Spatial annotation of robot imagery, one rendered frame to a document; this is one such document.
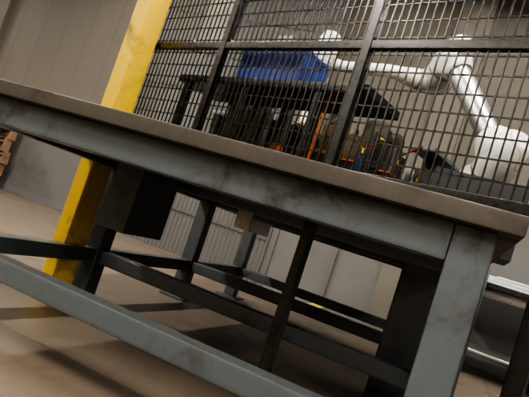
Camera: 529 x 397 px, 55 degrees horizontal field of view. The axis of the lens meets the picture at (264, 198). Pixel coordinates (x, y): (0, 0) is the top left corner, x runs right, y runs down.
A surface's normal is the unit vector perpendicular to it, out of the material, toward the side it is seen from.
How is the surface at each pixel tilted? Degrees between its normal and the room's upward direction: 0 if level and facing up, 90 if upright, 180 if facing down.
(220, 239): 90
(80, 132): 90
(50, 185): 90
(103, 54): 90
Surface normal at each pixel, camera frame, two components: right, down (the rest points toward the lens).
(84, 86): -0.34, -0.18
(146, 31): 0.72, 0.19
